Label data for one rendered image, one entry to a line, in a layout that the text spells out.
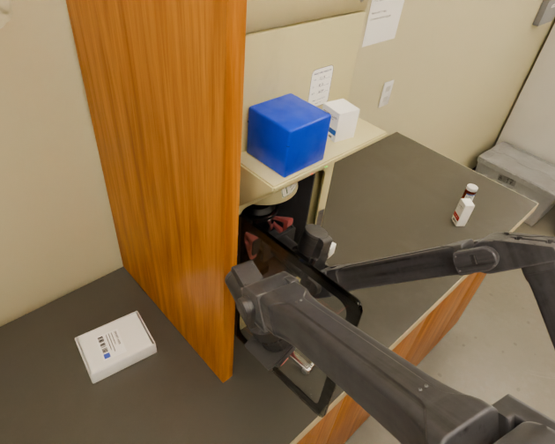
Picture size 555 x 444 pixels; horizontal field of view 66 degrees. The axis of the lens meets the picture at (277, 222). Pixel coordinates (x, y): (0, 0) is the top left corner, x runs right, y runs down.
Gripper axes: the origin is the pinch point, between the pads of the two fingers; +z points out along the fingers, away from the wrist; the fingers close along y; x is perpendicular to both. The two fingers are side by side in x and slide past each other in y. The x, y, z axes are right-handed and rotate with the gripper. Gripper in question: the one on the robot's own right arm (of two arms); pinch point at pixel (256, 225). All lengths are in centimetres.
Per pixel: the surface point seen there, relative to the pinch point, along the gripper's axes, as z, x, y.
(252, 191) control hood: -16.5, -30.2, 18.2
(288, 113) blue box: -16.1, -43.0, 11.1
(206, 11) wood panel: -14, -60, 26
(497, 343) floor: -61, 116, -133
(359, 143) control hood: -20.8, -34.1, -5.2
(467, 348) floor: -52, 116, -116
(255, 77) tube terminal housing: -9.6, -47.1, 13.2
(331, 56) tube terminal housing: -9.7, -46.9, -5.7
